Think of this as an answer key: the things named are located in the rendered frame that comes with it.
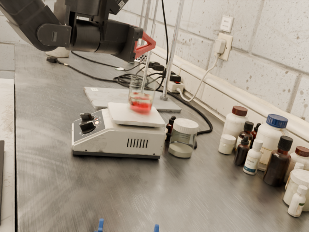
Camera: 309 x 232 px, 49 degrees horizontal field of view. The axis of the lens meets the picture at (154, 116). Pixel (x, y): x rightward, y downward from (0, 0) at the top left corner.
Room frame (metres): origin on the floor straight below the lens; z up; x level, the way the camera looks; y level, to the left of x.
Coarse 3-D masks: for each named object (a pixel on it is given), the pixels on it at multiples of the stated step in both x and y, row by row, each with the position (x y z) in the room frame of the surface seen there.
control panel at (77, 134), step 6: (96, 114) 0.75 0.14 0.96; (102, 114) 0.74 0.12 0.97; (78, 120) 0.75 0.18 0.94; (96, 120) 0.71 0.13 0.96; (102, 120) 0.71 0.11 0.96; (78, 126) 0.71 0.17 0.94; (96, 126) 0.68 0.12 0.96; (102, 126) 0.67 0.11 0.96; (78, 132) 0.68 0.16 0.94; (90, 132) 0.66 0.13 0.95; (96, 132) 0.65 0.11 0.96; (78, 138) 0.65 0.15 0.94
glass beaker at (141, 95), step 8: (136, 80) 0.72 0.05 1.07; (152, 80) 0.77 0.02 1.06; (136, 88) 0.72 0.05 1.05; (144, 88) 0.72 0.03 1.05; (152, 88) 0.73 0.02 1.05; (128, 96) 0.74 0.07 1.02; (136, 96) 0.72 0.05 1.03; (144, 96) 0.72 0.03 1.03; (152, 96) 0.74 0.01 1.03; (128, 104) 0.73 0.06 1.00; (136, 104) 0.72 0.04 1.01; (144, 104) 0.72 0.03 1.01; (152, 104) 0.74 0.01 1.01; (136, 112) 0.72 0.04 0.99; (144, 112) 0.73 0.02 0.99
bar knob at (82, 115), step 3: (81, 114) 0.73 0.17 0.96; (84, 114) 0.73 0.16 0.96; (87, 114) 0.72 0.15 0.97; (90, 114) 0.72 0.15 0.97; (81, 117) 0.73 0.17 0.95; (84, 117) 0.73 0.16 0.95; (87, 117) 0.72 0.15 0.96; (90, 117) 0.72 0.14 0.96; (93, 117) 0.73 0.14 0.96; (84, 120) 0.73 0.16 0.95; (87, 120) 0.72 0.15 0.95; (90, 120) 0.72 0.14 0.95
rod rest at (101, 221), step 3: (102, 219) 0.40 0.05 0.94; (99, 222) 0.40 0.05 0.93; (102, 222) 0.40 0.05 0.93; (99, 225) 0.39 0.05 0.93; (102, 225) 0.39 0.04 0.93; (156, 225) 0.41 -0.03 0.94; (99, 228) 0.38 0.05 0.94; (102, 228) 0.38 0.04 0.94; (156, 228) 0.40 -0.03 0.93; (96, 231) 0.40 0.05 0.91; (99, 231) 0.38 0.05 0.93; (102, 231) 0.38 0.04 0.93; (156, 231) 0.40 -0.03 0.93
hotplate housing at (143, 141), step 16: (112, 128) 0.66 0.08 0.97; (128, 128) 0.67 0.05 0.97; (144, 128) 0.69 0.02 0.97; (160, 128) 0.71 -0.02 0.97; (80, 144) 0.64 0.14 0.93; (96, 144) 0.65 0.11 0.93; (112, 144) 0.66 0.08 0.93; (128, 144) 0.67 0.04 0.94; (144, 144) 0.68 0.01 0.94; (160, 144) 0.69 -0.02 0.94
